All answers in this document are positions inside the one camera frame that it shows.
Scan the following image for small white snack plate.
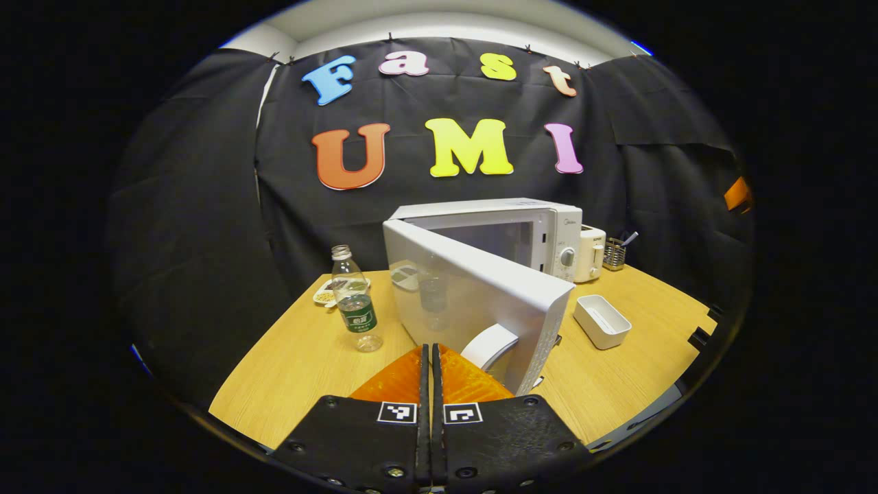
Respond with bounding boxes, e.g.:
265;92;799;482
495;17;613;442
313;277;371;307

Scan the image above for black backdrop cloth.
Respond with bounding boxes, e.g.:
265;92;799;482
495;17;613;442
110;38;755;412

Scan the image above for clear plastic water bottle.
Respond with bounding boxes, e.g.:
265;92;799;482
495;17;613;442
331;244;384;353

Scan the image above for cream white toaster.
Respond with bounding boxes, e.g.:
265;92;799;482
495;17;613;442
575;224;607;283

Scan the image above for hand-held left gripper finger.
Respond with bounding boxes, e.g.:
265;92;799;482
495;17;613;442
431;343;594;494
273;343;431;494

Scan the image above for white plastic tray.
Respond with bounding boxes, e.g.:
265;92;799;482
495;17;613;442
573;294;632;351

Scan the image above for white microwave oven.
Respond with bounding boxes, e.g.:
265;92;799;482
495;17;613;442
382;198;584;397

